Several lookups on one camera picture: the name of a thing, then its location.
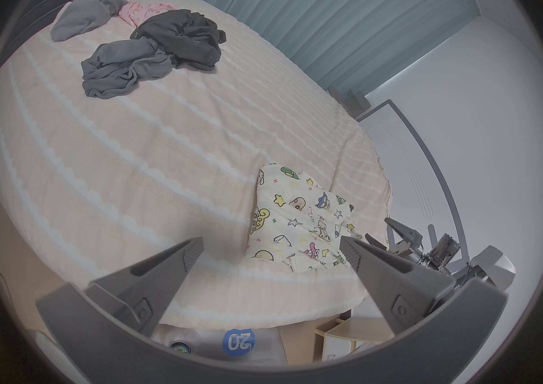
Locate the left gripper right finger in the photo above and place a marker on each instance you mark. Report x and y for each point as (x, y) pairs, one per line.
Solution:
(386, 284)

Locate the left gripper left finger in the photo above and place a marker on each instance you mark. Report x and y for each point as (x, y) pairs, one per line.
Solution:
(161, 284)

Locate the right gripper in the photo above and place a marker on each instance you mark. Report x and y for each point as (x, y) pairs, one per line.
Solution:
(413, 255)

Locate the white printed pyjama top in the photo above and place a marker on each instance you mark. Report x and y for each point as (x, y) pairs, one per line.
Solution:
(292, 221)

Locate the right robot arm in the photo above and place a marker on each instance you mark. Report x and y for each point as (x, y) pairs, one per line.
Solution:
(492, 265)

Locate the bed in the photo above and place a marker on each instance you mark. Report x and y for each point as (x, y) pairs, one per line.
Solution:
(169, 149)

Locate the grey bedside table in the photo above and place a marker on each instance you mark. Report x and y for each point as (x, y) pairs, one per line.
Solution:
(354, 102)

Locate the black garment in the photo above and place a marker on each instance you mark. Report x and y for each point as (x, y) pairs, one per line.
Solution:
(186, 38)

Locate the pink garment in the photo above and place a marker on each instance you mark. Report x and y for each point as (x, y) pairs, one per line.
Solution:
(140, 13)

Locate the grey and white garment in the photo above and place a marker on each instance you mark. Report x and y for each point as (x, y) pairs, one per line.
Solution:
(78, 19)

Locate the black chest of drawers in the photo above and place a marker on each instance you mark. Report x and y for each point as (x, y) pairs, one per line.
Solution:
(40, 13)

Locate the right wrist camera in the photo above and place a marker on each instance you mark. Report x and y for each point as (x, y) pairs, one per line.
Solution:
(445, 246)

